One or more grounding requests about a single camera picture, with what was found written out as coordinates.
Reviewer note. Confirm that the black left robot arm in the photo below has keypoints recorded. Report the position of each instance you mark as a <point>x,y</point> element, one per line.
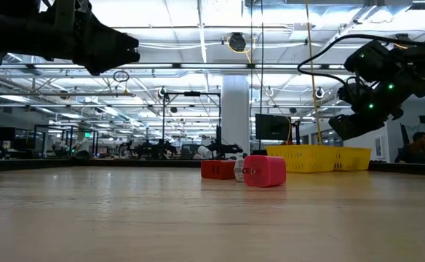
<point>1,36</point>

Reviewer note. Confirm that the dark office chair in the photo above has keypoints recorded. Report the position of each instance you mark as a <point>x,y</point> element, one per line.
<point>403,136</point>

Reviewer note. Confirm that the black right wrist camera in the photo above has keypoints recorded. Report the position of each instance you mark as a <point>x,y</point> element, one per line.
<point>348,94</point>

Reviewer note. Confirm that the black table edge rail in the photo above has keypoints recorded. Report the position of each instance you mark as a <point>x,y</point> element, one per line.
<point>34,165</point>

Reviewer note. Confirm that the black background robot arm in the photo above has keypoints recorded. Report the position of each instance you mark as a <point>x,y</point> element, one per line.
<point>150,149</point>
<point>227,148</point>

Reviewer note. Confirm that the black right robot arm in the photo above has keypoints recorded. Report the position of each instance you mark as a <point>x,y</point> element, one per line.
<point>416,65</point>

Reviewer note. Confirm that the yellow plastic basket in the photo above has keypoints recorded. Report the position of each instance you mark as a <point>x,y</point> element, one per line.
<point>300,159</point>
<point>354,159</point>

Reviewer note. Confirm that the red charger block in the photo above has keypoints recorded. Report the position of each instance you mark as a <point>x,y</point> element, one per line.
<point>218,170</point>

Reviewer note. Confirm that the black metal frame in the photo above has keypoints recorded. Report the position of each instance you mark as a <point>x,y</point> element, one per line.
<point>163,123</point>

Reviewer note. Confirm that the black monitor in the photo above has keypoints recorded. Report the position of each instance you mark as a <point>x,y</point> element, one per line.
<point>1,134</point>
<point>272,127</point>

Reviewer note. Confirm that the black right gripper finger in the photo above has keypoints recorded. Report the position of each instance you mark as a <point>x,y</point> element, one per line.
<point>350,125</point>

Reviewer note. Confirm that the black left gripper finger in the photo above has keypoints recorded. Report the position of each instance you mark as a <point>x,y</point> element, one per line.
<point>110,62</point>
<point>110,40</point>

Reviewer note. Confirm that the person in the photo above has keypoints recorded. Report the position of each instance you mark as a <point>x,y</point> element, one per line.
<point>418,149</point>
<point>82,145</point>

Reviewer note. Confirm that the pink-red charger cube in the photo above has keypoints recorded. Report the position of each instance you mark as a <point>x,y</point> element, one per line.
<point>267,171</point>

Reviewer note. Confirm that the white square column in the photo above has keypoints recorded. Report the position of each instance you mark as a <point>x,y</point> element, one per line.
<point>236,113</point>

